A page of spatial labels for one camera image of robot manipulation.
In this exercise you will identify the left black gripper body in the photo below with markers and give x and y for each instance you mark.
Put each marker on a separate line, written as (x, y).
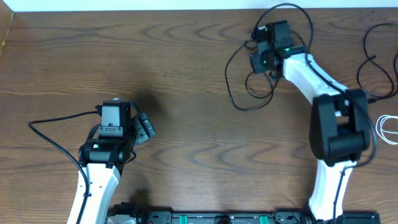
(144, 128)

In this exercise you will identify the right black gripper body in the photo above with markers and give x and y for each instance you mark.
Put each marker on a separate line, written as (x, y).
(258, 63)

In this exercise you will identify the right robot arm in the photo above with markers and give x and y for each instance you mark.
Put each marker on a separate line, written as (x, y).
(339, 130)

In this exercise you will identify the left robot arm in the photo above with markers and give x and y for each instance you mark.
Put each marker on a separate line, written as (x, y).
(108, 147)

